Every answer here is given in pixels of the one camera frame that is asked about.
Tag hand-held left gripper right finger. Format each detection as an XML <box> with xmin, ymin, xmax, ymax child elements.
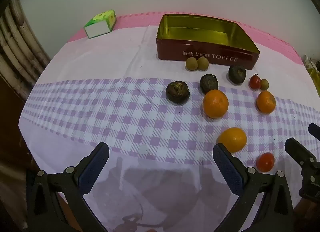
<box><xmin>212</xmin><ymin>143</ymin><xmax>295</xmax><ymax>232</ymax></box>

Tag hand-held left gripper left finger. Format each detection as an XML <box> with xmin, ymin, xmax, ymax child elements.
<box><xmin>26</xmin><ymin>142</ymin><xmax>110</xmax><ymax>232</ymax></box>

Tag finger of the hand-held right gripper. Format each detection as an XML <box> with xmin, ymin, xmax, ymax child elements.
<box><xmin>308</xmin><ymin>123</ymin><xmax>320</xmax><ymax>143</ymax></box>
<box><xmin>284</xmin><ymin>137</ymin><xmax>320</xmax><ymax>172</ymax></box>

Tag orange mandarin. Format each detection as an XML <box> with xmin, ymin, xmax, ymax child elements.
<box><xmin>202</xmin><ymin>89</ymin><xmax>229</xmax><ymax>119</ymax></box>
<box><xmin>256</xmin><ymin>91</ymin><xmax>276</xmax><ymax>114</ymax></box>
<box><xmin>216</xmin><ymin>127</ymin><xmax>247</xmax><ymax>153</ymax></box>

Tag red cherry tomato with stem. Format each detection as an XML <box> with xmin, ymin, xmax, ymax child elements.
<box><xmin>248</xmin><ymin>73</ymin><xmax>262</xmax><ymax>90</ymax></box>

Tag dark dried fruit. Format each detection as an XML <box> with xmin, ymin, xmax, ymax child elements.
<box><xmin>228</xmin><ymin>65</ymin><xmax>247</xmax><ymax>85</ymax></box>
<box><xmin>166</xmin><ymin>81</ymin><xmax>190</xmax><ymax>104</ymax></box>
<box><xmin>200</xmin><ymin>74</ymin><xmax>219</xmax><ymax>95</ymax></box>

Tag red tin box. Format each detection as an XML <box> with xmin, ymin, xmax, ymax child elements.
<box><xmin>155</xmin><ymin>14</ymin><xmax>261</xmax><ymax>70</ymax></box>

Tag white purple checked tablecloth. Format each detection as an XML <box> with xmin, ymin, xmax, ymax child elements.
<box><xmin>19</xmin><ymin>26</ymin><xmax>320</xmax><ymax>232</ymax></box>

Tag rattan furniture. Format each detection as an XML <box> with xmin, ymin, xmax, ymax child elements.
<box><xmin>0</xmin><ymin>0</ymin><xmax>52</xmax><ymax>100</ymax></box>

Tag green tissue box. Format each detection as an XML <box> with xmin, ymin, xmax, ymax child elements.
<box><xmin>84</xmin><ymin>9</ymin><xmax>117</xmax><ymax>39</ymax></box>

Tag pink striped cloth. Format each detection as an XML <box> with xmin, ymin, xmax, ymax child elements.
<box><xmin>66</xmin><ymin>11</ymin><xmax>300</xmax><ymax>65</ymax></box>

